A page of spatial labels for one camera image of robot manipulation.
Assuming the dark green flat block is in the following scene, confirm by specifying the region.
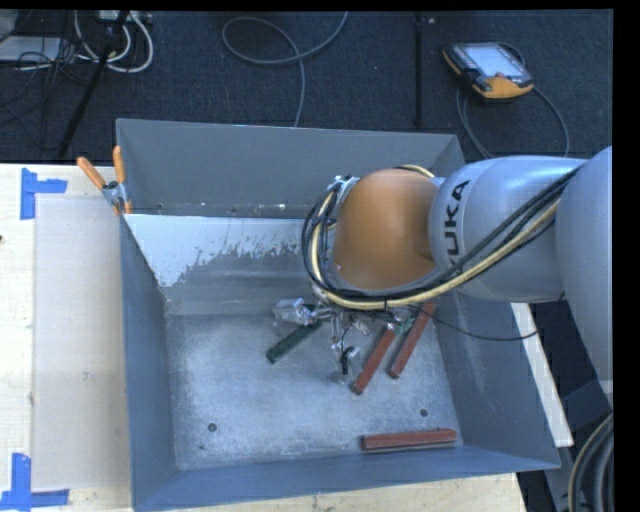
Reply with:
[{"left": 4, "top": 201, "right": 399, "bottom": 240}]
[{"left": 265, "top": 319, "right": 324, "bottom": 365}]

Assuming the red-brown flat block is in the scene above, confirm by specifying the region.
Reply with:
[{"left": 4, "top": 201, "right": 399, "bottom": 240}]
[
  {"left": 388, "top": 301, "right": 438, "bottom": 380},
  {"left": 349, "top": 323, "right": 399, "bottom": 397},
  {"left": 360, "top": 427, "right": 459, "bottom": 453}
]

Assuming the grey metal bin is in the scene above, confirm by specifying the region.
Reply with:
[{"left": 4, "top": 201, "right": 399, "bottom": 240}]
[{"left": 114, "top": 118, "right": 562, "bottom": 512}]

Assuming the pale wood flat board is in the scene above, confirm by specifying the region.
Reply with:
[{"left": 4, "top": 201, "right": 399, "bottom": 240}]
[{"left": 30, "top": 193, "right": 133, "bottom": 492}]

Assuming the black cylinder on white bracket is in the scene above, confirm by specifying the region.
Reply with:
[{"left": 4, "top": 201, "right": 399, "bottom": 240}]
[{"left": 330, "top": 320, "right": 362, "bottom": 385}]

